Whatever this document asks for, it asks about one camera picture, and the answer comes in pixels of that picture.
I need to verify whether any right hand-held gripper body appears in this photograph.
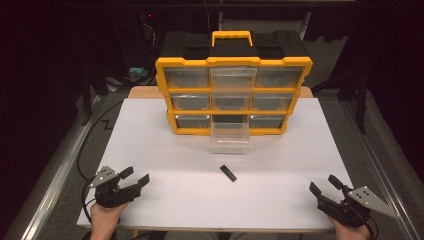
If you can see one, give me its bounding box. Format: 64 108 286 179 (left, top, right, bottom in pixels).
316 185 400 230

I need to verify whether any person's right hand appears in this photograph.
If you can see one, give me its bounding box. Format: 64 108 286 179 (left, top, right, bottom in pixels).
327 215 373 240

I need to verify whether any black device with red light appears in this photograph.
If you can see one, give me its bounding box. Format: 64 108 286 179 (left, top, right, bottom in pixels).
139 9 158 56

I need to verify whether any white board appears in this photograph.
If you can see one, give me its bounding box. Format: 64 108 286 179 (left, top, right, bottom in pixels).
76 97 355 233

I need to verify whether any person's left hand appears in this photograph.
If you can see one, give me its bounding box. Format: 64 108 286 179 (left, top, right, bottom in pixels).
89 201 130 240

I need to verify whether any grid of clear drawers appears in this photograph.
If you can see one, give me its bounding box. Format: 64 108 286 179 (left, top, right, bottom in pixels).
164 65 305 130

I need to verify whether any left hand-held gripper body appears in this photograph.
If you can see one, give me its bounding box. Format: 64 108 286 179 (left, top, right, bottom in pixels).
89 165 143 209

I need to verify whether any black metal stand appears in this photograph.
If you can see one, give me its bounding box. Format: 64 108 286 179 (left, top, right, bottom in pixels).
312 64 368 135
79 63 113 126

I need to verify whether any small black rectangular block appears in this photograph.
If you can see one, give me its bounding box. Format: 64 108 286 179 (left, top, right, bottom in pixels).
219 164 238 183

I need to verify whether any clear plastic drawer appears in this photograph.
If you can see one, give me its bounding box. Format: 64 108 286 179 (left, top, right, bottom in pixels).
209 121 251 155

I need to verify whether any black cable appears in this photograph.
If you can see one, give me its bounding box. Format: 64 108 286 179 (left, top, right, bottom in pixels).
76 99 125 225

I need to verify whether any teal object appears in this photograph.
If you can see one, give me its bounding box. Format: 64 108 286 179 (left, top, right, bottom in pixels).
129 66 150 80

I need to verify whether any aluminium rail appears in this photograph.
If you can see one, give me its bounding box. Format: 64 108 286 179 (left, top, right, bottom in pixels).
19 95 103 240
341 99 424 240

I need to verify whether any yellow and black organizer cabinet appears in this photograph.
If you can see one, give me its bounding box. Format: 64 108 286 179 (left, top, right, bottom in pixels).
154 30 314 137

